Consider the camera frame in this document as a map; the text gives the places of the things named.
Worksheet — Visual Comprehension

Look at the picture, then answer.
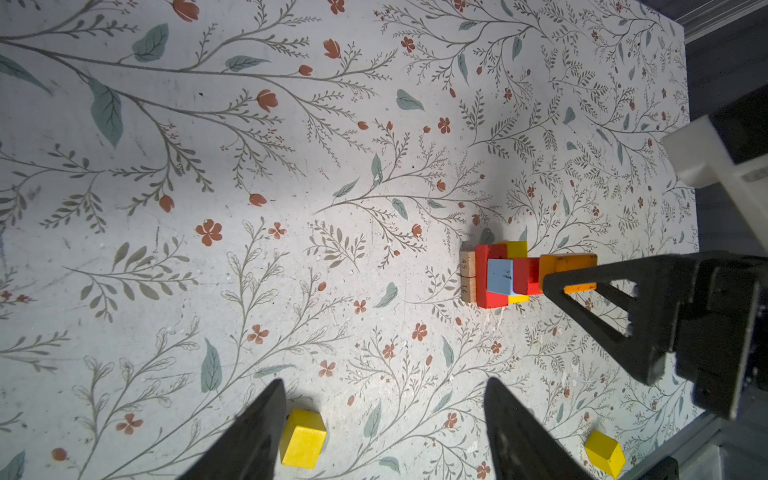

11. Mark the natural wood block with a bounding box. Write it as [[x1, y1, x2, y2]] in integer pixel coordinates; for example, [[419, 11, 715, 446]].
[[459, 250, 477, 304]]

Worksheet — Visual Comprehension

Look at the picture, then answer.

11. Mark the yellow rectangular block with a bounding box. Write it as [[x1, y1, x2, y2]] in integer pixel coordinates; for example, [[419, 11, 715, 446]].
[[504, 241, 528, 260]]

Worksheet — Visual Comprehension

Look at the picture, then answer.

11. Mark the orange block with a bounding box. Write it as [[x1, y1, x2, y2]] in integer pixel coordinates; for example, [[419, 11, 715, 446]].
[[539, 253, 598, 291]]

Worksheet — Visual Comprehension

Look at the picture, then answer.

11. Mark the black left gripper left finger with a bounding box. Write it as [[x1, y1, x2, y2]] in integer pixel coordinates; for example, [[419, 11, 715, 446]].
[[180, 379, 287, 480]]

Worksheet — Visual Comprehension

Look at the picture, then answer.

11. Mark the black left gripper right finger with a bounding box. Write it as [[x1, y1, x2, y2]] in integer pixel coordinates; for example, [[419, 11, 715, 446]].
[[484, 378, 591, 480]]

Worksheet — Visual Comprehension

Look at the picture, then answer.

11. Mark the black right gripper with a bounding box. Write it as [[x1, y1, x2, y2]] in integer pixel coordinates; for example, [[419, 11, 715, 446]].
[[541, 251, 767, 419]]

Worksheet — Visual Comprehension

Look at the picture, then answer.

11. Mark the light blue cube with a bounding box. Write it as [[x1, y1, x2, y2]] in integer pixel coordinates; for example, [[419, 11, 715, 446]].
[[487, 259, 516, 297]]

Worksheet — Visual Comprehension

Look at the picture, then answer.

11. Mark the red block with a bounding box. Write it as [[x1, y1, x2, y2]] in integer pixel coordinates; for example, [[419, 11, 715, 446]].
[[513, 257, 542, 296], [474, 242, 511, 310]]

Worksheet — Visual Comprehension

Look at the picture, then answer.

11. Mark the small yellow cube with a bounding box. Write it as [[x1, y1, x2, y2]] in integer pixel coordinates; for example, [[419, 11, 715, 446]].
[[508, 294, 530, 305], [279, 409, 327, 470]]

